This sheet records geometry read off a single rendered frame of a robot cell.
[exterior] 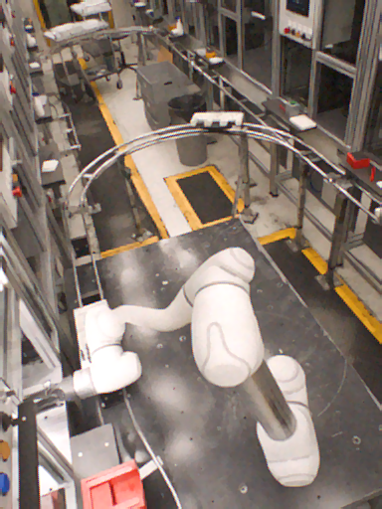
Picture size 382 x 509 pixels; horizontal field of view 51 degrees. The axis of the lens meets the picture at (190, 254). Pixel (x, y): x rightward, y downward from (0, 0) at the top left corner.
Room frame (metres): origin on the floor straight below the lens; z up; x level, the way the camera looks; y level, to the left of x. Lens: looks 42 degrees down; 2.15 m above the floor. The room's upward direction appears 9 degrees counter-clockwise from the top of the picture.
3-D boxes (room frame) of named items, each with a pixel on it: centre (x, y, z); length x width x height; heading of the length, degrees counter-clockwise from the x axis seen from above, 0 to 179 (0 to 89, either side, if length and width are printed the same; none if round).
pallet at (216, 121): (2.82, -0.34, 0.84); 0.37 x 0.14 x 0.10; 71
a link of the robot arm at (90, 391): (0.72, 0.40, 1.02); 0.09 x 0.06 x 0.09; 13
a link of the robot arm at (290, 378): (0.70, -0.24, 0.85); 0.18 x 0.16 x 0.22; 173
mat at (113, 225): (5.36, 1.07, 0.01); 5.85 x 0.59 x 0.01; 13
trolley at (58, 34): (6.33, 1.07, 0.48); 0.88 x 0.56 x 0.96; 121
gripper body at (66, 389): (0.70, 0.47, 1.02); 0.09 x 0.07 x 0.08; 103
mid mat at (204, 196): (3.13, -0.22, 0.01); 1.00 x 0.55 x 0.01; 13
